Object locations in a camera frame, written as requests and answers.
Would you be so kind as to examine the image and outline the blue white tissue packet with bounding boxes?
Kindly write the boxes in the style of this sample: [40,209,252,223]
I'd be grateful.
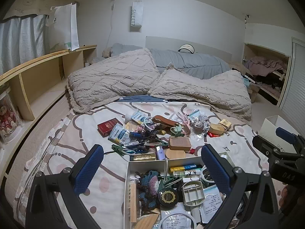
[108,123,131,145]

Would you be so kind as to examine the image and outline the beige fuzzy pillow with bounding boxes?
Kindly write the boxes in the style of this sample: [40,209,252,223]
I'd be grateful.
[67,48,161,114]

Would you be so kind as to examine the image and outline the white storage box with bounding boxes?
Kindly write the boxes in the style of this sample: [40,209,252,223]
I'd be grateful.
[123,151,240,229]
[258,115,299,153]

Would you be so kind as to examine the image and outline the wooden fan piece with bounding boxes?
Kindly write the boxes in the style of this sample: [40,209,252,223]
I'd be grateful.
[133,213,161,229]

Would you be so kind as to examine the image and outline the round wooden lid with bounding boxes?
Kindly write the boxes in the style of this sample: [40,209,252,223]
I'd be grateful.
[165,148,189,160]

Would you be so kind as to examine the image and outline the wooden shelf unit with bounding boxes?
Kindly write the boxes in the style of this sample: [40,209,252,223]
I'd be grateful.
[0,44,98,148]

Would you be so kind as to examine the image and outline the wooden stool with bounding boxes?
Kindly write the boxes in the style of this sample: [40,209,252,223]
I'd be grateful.
[246,83,260,103]

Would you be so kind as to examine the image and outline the crochet piece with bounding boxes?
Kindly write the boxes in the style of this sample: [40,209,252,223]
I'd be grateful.
[139,170,164,209]

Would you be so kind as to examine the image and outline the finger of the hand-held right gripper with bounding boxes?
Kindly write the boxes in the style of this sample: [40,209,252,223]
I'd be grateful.
[253,135,282,158]
[276,127,299,148]

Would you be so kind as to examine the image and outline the small yellow box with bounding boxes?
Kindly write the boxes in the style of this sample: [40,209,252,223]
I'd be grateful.
[218,119,232,130]

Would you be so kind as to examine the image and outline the oval wooden lid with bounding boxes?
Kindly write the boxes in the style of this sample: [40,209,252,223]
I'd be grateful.
[209,123,226,135]

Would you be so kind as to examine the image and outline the beige fuzzy blanket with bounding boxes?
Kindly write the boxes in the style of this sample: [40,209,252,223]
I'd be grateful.
[148,63,253,126]

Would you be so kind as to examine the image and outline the white helmet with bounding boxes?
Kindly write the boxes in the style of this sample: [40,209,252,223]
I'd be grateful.
[177,44,196,53]

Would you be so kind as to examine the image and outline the gold bar box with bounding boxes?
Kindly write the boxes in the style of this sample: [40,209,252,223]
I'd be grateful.
[130,154,157,161]

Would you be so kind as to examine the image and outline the white louvre door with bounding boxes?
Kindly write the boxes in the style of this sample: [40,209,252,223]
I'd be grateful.
[278,37,305,129]

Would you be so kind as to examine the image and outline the narrow white paper bag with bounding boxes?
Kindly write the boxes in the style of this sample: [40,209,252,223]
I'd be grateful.
[130,1,143,32]

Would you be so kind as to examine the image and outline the wooden tube case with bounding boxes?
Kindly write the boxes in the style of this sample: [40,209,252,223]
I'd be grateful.
[129,175,140,223]

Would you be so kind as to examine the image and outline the yellow blue tube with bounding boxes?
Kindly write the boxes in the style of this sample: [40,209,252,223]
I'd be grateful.
[169,164,198,173]

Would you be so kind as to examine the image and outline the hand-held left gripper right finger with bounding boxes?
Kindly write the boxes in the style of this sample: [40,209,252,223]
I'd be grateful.
[201,144,280,229]

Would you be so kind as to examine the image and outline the beige printed valance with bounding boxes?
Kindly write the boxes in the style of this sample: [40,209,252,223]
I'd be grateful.
[2,0,79,21]

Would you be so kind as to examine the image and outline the green clothespin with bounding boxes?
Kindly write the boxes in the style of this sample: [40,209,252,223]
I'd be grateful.
[112,144,130,156]

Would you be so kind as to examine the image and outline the red box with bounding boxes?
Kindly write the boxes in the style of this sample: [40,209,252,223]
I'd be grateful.
[97,118,123,137]

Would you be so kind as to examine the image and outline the white soap dish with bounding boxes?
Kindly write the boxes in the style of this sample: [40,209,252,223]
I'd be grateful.
[181,181,206,207]

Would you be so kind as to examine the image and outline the brown leather case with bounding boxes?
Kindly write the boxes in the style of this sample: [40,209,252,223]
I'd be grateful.
[152,115,180,127]

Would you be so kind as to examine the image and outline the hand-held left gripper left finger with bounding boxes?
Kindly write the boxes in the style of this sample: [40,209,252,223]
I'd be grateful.
[25,144,104,229]

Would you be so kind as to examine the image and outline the pink strap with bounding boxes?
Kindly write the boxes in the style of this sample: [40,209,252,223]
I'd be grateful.
[180,113,192,135]

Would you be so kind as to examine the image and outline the clear box of plush dolls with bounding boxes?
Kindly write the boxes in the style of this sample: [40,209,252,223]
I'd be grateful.
[0,87,23,144]

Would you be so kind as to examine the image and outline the white tote bag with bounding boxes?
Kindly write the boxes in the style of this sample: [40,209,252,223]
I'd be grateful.
[46,3,80,51]

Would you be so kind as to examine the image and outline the green clip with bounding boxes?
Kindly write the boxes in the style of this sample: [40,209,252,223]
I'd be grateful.
[158,175,184,189]

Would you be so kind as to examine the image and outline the grey headboard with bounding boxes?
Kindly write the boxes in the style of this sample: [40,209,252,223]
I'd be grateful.
[145,36,233,64]

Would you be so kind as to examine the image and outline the grey curtain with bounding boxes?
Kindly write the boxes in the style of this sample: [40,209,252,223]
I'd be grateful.
[0,14,49,75]

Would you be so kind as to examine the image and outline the pink clothes pile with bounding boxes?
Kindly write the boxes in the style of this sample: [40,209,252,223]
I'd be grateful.
[245,56,290,77]

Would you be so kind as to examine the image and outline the brown ball in plastic bag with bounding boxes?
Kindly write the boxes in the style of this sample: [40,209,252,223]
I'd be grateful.
[193,120,205,133]

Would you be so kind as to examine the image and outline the black round tin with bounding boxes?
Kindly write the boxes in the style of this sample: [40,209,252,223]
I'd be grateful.
[158,188,180,207]

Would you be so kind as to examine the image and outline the pink rectangular block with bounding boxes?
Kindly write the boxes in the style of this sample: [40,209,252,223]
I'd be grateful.
[169,136,192,151]

